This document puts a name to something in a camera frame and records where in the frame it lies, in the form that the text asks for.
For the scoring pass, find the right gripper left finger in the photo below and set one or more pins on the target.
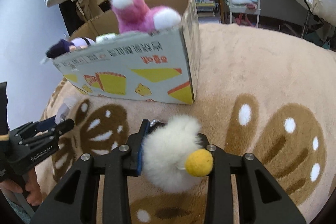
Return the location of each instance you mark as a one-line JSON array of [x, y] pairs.
[[74, 198]]

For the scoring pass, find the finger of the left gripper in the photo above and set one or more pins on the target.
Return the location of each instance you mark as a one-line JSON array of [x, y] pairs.
[[54, 133], [30, 129]]

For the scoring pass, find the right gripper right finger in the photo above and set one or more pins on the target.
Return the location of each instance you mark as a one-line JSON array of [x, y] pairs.
[[261, 199]]

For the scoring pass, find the white-haired plush doll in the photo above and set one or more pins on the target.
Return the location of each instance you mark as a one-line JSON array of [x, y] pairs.
[[64, 46]]

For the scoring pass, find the white fluffy chick keychain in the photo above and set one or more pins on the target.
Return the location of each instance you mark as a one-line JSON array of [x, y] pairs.
[[173, 156]]

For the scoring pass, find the pink white plush bunny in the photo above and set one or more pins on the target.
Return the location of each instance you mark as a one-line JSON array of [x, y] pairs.
[[135, 15]]

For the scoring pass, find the small lavender plush keychain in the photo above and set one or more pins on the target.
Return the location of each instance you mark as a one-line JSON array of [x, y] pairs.
[[65, 108]]

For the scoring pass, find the beige patterned blanket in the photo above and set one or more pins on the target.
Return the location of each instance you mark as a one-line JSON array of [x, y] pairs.
[[259, 91]]

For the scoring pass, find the cardboard box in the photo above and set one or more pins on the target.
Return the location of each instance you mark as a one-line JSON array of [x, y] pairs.
[[161, 66]]

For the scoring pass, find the beige coat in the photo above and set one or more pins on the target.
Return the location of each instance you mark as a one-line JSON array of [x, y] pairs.
[[88, 9]]

